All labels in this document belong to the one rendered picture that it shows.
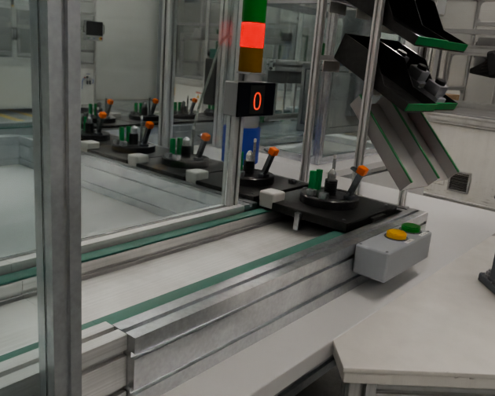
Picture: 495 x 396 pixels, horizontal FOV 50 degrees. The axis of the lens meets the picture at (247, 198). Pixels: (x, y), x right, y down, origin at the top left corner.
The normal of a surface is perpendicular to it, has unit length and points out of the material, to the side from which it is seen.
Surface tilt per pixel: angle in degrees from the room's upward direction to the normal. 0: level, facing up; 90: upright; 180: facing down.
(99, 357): 90
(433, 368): 0
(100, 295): 0
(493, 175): 90
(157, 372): 90
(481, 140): 90
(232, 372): 0
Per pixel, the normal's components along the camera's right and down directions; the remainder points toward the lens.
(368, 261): -0.65, 0.15
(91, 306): 0.07, -0.96
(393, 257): 0.76, 0.22
